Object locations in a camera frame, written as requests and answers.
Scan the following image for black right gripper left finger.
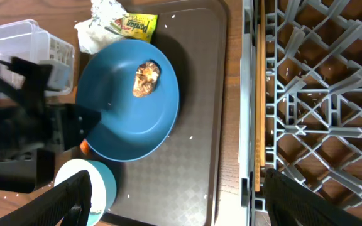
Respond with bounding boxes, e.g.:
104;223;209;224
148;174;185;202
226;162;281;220
0;170;92;226

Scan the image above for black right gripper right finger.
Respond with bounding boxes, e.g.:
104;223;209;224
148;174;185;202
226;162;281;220
264;169;362;226

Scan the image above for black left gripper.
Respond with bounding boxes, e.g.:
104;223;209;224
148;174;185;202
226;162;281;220
0;56;101;161

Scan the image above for orange carrot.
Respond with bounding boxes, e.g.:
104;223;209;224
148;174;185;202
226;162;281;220
79;139;90;155

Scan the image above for blue plate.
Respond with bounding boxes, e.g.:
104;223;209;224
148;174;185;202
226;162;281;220
75;40;180;162

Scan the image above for grey dishwasher rack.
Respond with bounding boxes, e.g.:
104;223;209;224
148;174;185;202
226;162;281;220
239;0;362;225

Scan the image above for black plastic bin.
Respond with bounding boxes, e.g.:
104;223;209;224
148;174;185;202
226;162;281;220
0;149;55;193

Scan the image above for light blue rice bowl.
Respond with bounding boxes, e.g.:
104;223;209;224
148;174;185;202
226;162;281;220
54;159;117;226

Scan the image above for brown food scrap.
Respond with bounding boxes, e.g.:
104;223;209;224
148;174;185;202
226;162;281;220
133;61;160;97

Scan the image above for white crumpled napkin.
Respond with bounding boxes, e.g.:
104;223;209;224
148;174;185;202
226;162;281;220
74;19;125;55

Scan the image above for clear plastic bin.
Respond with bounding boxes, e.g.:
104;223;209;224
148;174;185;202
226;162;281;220
0;19;75;96

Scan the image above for wooden chopstick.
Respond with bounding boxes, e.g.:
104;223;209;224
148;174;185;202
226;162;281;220
255;24;261;192
260;0;266;167

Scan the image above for brown serving tray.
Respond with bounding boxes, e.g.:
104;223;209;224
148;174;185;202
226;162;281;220
101;1;228;225

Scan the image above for foil snack wrapper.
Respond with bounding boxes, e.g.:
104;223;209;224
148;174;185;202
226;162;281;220
91;0;158;43

